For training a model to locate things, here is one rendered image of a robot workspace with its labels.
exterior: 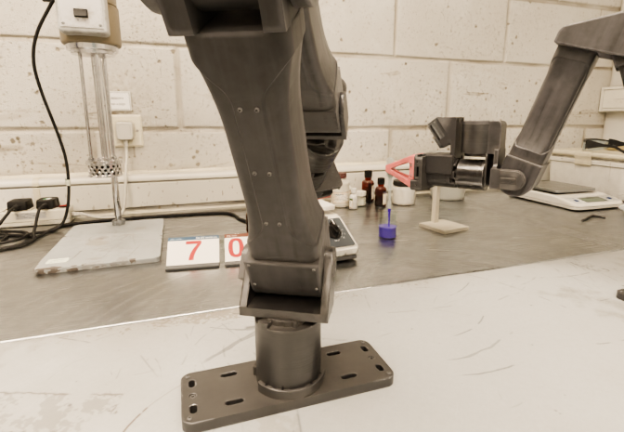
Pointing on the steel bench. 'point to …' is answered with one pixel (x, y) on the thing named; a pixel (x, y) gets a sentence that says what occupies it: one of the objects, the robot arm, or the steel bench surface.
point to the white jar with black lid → (402, 194)
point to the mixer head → (86, 8)
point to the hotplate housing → (344, 246)
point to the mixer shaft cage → (105, 165)
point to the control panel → (341, 235)
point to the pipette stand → (440, 219)
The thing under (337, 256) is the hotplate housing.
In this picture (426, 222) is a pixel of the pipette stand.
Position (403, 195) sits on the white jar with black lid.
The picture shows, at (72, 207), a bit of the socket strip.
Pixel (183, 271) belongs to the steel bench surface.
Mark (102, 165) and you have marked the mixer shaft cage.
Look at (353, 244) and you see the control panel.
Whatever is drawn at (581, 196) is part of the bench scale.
